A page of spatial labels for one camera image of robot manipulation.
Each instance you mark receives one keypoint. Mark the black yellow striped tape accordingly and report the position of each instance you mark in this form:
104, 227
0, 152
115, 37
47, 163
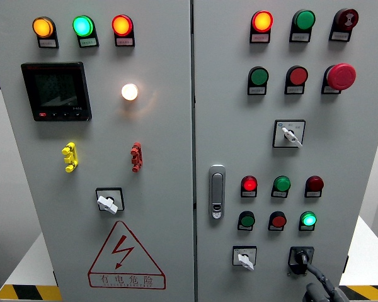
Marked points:
27, 293
368, 293

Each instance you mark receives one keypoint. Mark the small label plate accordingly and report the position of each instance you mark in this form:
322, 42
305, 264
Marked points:
244, 228
278, 194
248, 194
48, 43
300, 37
330, 90
260, 38
88, 42
306, 228
124, 41
312, 194
294, 90
275, 229
340, 36
257, 91

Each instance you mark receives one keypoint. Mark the small green round lamp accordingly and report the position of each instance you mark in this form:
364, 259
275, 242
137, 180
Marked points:
282, 184
308, 219

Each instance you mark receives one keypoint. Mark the small red push button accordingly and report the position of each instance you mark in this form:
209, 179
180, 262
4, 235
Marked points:
278, 221

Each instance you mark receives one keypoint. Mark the small green push button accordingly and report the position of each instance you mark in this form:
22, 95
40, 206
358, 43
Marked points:
247, 221

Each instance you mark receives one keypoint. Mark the small red round lamp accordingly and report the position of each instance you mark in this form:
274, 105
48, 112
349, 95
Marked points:
249, 184
315, 183

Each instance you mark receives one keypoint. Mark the silver door lock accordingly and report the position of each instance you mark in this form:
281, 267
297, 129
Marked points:
216, 188

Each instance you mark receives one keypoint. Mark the pale grey door with lock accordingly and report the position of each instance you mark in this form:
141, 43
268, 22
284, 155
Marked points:
239, 141

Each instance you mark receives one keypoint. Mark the red warning triangle sticker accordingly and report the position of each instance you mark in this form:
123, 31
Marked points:
125, 279

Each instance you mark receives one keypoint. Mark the large red stop button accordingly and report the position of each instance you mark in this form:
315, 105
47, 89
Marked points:
341, 76

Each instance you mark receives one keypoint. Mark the large red push button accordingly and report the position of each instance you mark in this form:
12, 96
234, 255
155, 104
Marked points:
298, 76

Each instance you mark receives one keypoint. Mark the pale grey cabinet door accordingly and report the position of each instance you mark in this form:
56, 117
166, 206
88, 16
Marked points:
163, 141

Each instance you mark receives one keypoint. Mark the large green push button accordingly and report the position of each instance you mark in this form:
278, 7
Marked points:
259, 76

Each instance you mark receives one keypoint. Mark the large green round lamp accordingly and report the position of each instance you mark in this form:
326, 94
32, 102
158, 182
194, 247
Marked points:
82, 26
304, 20

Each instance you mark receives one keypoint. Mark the dark red buzzer lamp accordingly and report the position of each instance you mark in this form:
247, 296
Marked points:
347, 19

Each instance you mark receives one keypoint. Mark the large red round lamp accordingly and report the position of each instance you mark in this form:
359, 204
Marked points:
121, 25
262, 21

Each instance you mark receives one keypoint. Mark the white round lamp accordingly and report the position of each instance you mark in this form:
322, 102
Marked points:
129, 92

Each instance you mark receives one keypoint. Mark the black display meter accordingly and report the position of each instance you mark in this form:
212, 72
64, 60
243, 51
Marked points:
55, 91

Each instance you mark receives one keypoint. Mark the yellow round lamp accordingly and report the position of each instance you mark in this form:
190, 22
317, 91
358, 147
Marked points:
43, 27

